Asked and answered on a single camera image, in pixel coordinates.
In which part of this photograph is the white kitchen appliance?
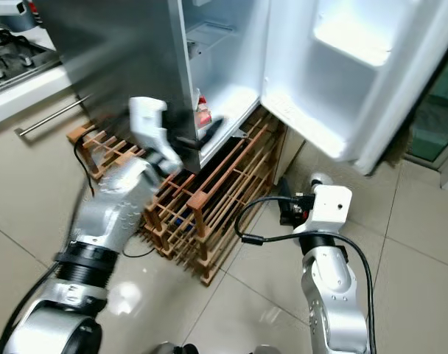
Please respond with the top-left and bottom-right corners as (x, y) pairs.
(0, 0), (38, 32)

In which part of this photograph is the dark glass door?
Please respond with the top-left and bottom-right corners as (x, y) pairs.
(403, 65), (448, 172)

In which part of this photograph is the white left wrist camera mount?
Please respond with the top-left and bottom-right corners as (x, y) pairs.
(129, 96), (185, 175)

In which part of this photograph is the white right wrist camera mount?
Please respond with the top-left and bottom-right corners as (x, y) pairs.
(304, 184), (353, 237)

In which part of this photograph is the beige kitchen counter cabinet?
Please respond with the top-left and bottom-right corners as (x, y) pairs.
(0, 65), (107, 347)

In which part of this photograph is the steel cabinet bar handle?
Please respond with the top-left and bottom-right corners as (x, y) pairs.
(15, 94), (94, 138)

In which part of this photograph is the red bottle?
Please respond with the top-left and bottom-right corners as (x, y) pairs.
(27, 0), (43, 24)

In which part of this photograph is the silver fridge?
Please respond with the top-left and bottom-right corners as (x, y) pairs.
(36, 0), (270, 174)

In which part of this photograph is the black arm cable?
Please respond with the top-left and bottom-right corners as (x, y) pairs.
(0, 264), (61, 354)
(234, 195), (379, 354)

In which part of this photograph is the white fridge door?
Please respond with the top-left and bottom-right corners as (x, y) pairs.
(259, 0), (448, 176)

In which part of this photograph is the steel gas stove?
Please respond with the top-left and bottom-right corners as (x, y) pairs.
(0, 24), (64, 94)

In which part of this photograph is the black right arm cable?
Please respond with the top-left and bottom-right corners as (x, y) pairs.
(234, 195), (379, 354)

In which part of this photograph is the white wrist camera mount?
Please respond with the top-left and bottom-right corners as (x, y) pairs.
(304, 184), (353, 237)
(129, 96), (185, 175)

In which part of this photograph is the thin black power cable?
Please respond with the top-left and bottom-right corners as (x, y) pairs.
(72, 136), (101, 198)

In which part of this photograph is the wooden wine rack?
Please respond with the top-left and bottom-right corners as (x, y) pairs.
(67, 111), (288, 287)

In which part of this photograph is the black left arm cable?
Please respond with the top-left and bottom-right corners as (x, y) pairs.
(0, 264), (61, 354)

